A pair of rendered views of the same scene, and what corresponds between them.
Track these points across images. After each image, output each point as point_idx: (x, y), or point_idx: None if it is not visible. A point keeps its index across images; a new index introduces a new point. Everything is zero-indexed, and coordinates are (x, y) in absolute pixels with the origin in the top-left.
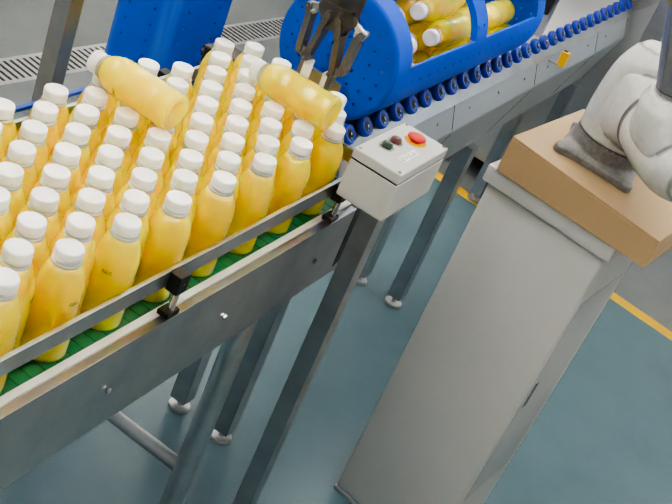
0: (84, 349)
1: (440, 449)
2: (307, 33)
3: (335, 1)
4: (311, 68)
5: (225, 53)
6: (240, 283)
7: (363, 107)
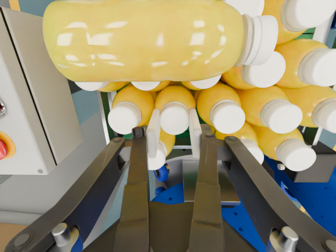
0: None
1: (97, 124)
2: (238, 175)
3: None
4: (191, 146)
5: (329, 84)
6: None
7: (158, 201)
